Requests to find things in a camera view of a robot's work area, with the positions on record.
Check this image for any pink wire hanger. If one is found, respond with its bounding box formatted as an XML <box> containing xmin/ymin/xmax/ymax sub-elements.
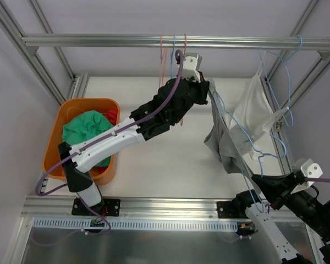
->
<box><xmin>180</xmin><ymin>34</ymin><xmax>187</xmax><ymax>127</ymax></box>
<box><xmin>158</xmin><ymin>35</ymin><xmax>167</xmax><ymax>87</ymax></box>

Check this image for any white tank top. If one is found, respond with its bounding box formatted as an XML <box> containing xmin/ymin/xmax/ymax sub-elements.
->
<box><xmin>229</xmin><ymin>69</ymin><xmax>281</xmax><ymax>160</ymax></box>

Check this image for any grey tank top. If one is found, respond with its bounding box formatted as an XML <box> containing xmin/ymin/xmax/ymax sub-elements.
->
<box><xmin>203</xmin><ymin>78</ymin><xmax>254</xmax><ymax>175</ymax></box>

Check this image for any red tank top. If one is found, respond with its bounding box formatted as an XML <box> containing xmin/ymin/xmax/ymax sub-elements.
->
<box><xmin>95</xmin><ymin>108</ymin><xmax>118</xmax><ymax>174</ymax></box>

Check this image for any green tank top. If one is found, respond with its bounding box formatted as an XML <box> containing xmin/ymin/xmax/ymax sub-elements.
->
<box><xmin>62</xmin><ymin>109</ymin><xmax>116</xmax><ymax>168</ymax></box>

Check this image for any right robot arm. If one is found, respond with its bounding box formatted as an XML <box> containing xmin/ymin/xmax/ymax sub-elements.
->
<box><xmin>224</xmin><ymin>172</ymin><xmax>330</xmax><ymax>263</ymax></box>

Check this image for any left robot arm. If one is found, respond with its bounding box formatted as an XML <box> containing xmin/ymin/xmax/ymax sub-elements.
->
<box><xmin>58</xmin><ymin>77</ymin><xmax>210</xmax><ymax>217</ymax></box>

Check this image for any orange plastic tub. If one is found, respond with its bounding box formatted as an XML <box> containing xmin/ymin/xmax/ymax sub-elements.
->
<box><xmin>42</xmin><ymin>98</ymin><xmax>120</xmax><ymax>185</ymax></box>

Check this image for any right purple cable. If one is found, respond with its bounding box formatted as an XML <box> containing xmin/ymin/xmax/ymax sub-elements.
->
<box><xmin>305</xmin><ymin>177</ymin><xmax>330</xmax><ymax>184</ymax></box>

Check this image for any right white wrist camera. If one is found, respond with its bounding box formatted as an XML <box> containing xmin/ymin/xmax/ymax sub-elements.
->
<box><xmin>291</xmin><ymin>158</ymin><xmax>323</xmax><ymax>194</ymax></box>

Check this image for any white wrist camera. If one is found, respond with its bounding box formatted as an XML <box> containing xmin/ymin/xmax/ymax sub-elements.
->
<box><xmin>181</xmin><ymin>53</ymin><xmax>202</xmax><ymax>83</ymax></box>
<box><xmin>291</xmin><ymin>158</ymin><xmax>323</xmax><ymax>194</ymax></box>

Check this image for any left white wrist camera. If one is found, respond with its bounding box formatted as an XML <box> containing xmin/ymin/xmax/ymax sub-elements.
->
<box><xmin>181</xmin><ymin>53</ymin><xmax>202</xmax><ymax>83</ymax></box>

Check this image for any aluminium hanging rail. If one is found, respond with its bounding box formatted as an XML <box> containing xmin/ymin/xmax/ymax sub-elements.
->
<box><xmin>21</xmin><ymin>34</ymin><xmax>330</xmax><ymax>52</ymax></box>

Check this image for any white slotted cable duct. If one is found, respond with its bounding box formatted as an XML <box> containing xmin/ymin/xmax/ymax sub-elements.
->
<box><xmin>32</xmin><ymin>217</ymin><xmax>238</xmax><ymax>232</ymax></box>

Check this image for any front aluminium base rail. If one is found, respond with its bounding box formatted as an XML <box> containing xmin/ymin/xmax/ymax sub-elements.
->
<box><xmin>21</xmin><ymin>196</ymin><xmax>317</xmax><ymax>221</ymax></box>

